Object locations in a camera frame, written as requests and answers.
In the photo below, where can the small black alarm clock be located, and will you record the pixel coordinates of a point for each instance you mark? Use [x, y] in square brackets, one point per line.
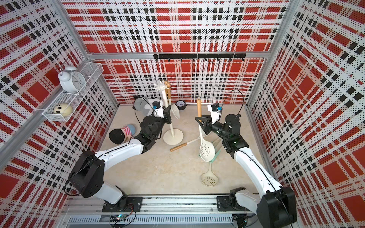
[181, 105]

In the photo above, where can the grey white plush toy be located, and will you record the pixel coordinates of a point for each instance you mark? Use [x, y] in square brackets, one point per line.
[144, 106]

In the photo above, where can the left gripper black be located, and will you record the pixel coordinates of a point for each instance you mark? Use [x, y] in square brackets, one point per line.
[167, 115]

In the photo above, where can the cream utensil rack stand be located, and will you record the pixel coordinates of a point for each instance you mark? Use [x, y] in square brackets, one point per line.
[172, 136]

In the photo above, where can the white alarm clock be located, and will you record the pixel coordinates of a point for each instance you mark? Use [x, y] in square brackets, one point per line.
[71, 80]

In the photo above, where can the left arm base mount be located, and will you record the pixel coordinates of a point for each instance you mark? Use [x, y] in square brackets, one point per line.
[125, 204]

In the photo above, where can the white wire shelf basket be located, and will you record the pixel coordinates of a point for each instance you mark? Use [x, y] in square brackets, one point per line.
[91, 71]

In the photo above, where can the skimmer wooden handle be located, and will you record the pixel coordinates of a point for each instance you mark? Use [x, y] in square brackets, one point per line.
[175, 111]
[207, 150]
[168, 91]

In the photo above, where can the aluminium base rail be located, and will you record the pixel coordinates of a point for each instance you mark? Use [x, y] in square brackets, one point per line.
[157, 211]

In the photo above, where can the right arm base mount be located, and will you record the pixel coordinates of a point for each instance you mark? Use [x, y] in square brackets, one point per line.
[225, 204]

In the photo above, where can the cream round face ball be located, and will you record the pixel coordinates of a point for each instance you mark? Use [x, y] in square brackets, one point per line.
[63, 109]

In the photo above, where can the small doll black hat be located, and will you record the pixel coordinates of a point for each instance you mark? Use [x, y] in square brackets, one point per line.
[120, 135]

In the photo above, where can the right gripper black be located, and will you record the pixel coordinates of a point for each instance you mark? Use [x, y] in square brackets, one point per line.
[208, 123]

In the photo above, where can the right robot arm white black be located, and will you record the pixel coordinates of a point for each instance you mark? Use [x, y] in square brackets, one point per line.
[274, 205]

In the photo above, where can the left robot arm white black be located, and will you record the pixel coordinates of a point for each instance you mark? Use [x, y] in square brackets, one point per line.
[87, 176]

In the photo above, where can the slotted spoon wooden handle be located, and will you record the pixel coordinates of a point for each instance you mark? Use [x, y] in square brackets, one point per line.
[184, 144]

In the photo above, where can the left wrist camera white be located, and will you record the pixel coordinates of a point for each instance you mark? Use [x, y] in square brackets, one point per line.
[158, 108]

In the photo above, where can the black wall hook rail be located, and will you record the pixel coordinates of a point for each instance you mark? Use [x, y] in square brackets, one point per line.
[201, 56]

